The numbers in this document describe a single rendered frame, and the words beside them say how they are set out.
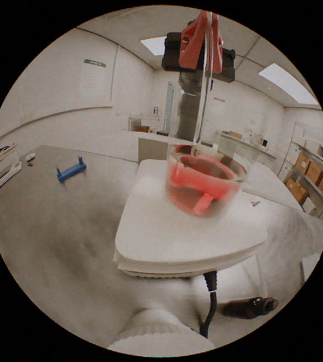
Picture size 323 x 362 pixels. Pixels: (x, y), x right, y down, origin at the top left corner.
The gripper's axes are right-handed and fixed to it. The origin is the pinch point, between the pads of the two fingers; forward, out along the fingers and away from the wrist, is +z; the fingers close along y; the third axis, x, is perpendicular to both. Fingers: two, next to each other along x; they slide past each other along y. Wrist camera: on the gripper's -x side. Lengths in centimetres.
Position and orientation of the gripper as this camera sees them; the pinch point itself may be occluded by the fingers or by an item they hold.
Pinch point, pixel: (209, 19)
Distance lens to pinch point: 12.8
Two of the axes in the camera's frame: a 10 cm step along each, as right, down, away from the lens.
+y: 9.8, 1.8, -1.1
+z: -2.0, 5.8, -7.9
